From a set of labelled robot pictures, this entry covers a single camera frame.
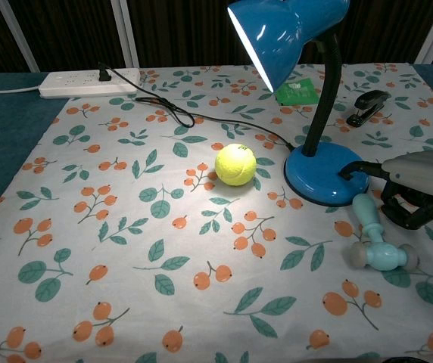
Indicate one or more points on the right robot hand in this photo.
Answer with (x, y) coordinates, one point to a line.
(424, 177)

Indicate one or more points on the blue desk lamp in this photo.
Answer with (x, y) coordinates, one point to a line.
(322, 177)

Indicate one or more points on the light blue toy hammer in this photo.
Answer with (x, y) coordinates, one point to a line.
(379, 253)

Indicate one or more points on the black stapler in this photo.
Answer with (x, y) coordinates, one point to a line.
(368, 106)

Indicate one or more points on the green paper packet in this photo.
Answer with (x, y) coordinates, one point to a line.
(299, 92)

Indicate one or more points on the yellow tennis ball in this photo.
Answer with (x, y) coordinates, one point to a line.
(235, 164)

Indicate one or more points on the fruit print tablecloth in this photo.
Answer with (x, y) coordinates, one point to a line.
(144, 246)

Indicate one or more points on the white power strip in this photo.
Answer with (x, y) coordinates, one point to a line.
(88, 83)

